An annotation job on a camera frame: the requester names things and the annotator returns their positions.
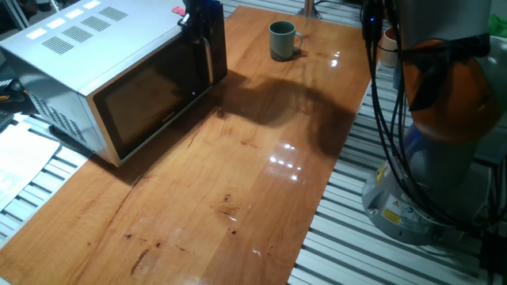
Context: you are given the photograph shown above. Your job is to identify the green ceramic mug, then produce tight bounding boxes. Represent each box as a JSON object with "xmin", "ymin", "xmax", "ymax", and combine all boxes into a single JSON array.
[{"xmin": 269, "ymin": 20, "xmax": 304, "ymax": 63}]

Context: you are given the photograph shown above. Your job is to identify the black computer keyboard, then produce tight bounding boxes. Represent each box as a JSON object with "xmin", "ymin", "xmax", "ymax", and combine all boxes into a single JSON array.
[{"xmin": 0, "ymin": 110, "xmax": 15, "ymax": 131}]

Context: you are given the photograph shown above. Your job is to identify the black and orange teach pendant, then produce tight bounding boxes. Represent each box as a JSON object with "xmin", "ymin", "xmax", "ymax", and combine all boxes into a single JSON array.
[{"xmin": 0, "ymin": 78, "xmax": 30, "ymax": 105}]

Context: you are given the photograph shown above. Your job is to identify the cream cup with orange inside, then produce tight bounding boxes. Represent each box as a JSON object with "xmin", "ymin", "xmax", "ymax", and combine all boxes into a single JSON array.
[{"xmin": 379, "ymin": 26, "xmax": 400, "ymax": 68}]

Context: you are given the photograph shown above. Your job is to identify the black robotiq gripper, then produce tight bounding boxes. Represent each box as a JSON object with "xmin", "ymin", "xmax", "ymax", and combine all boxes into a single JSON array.
[{"xmin": 177, "ymin": 0, "xmax": 223, "ymax": 43}]

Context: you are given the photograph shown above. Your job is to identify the slanted grey metal bar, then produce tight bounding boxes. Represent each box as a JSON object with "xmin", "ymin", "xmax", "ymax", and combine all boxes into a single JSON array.
[{"xmin": 2, "ymin": 0, "xmax": 29, "ymax": 29}]

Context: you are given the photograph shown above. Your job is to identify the silver microwave oven body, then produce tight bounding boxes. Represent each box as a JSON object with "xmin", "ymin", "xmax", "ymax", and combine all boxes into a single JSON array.
[{"xmin": 0, "ymin": 0, "xmax": 230, "ymax": 167}]

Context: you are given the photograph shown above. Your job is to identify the white paper sheets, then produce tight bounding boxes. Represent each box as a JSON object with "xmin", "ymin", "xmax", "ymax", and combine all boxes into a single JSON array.
[{"xmin": 0, "ymin": 122, "xmax": 63, "ymax": 211}]

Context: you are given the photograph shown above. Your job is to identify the metal stand post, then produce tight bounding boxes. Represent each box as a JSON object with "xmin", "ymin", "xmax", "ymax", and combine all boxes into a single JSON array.
[{"xmin": 296, "ymin": 0, "xmax": 322, "ymax": 20}]

